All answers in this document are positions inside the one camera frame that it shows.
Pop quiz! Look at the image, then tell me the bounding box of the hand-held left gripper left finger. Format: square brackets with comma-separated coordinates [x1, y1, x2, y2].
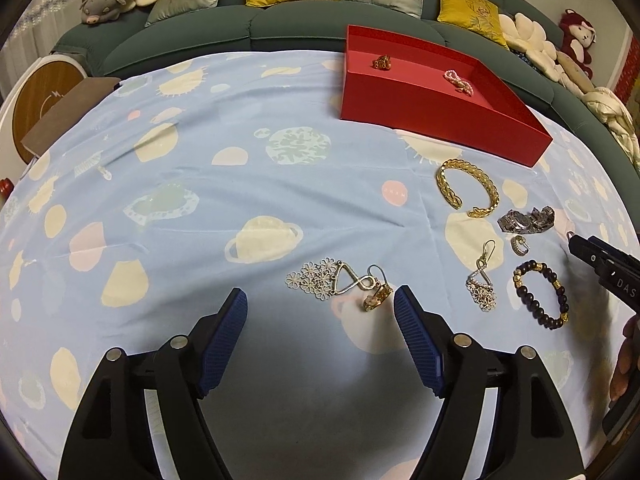
[59, 287, 249, 480]

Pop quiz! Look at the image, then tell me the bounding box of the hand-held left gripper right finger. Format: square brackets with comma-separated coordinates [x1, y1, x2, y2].
[393, 286, 586, 480]

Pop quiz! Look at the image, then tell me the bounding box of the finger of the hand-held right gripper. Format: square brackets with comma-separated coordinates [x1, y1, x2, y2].
[566, 231, 610, 277]

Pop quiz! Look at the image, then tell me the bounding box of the gold amber hoop earring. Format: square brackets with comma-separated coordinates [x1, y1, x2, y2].
[363, 282, 396, 312]

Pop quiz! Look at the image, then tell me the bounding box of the silver metal watch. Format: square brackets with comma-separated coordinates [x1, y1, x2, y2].
[498, 206, 557, 235]

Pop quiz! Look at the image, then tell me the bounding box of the dark bead bracelet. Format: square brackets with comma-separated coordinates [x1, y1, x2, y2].
[512, 259, 571, 331]

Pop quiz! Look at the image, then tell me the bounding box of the silver flower drop earring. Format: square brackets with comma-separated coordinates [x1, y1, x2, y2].
[285, 257, 383, 302]
[466, 240, 499, 313]

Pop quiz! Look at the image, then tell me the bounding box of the gold braided bangle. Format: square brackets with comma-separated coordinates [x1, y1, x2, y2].
[435, 158, 501, 219]

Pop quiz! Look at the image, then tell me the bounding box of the red jewelry box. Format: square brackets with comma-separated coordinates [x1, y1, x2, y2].
[340, 25, 554, 167]

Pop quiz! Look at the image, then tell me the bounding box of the person's right hand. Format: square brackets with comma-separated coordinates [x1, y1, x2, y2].
[609, 314, 640, 409]

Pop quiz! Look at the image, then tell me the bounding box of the cream knotted blanket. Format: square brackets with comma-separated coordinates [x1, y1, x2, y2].
[582, 87, 640, 171]

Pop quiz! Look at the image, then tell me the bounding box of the blue planet print tablecloth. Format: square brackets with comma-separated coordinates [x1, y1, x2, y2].
[0, 50, 640, 480]

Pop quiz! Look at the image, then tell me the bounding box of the brown round cushion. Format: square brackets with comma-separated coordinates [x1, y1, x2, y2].
[556, 51, 596, 93]

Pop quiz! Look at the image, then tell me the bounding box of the red monkey plush toy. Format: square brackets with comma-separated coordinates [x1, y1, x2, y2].
[557, 8, 598, 80]

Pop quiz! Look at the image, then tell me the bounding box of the white flower cushion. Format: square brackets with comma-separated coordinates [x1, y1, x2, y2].
[498, 11, 561, 81]

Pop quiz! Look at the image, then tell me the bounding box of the brown cardboard sheet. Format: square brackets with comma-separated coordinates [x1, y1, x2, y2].
[22, 77, 122, 158]

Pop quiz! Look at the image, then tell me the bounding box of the dark green sofa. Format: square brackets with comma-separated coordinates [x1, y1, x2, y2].
[52, 0, 640, 171]

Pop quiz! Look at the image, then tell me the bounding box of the white round wooden-top device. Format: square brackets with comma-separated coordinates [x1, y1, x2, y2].
[0, 55, 88, 176]

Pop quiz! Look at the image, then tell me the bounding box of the white lace curtain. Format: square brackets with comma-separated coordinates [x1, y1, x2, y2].
[5, 0, 96, 51]

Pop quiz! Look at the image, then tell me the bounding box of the red wall hanging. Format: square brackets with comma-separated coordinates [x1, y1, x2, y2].
[614, 35, 636, 101]

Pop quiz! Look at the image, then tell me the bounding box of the pink pearl bracelet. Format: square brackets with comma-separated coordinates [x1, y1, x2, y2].
[443, 70, 474, 95]

